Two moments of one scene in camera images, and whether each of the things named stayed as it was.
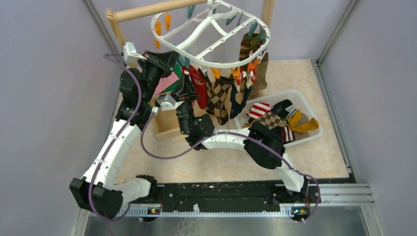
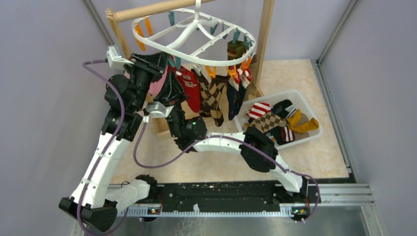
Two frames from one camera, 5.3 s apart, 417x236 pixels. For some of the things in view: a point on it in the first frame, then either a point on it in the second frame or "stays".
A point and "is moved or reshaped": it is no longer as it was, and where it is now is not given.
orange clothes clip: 252,65 → 245,65
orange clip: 158,30 → 141,44
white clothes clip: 203,69 is moved or reshaped
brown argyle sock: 221,86 is moved or reshaped
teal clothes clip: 187,62 → 178,62
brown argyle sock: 217,103 is moved or reshaped
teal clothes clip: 182,60 is moved or reshaped
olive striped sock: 250,44 → 235,51
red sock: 199,84 is moved or reshaped
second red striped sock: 258,109 stays
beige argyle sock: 270,120 stays
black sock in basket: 283,109 stays
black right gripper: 185,89 → 170,92
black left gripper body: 154,69 stays
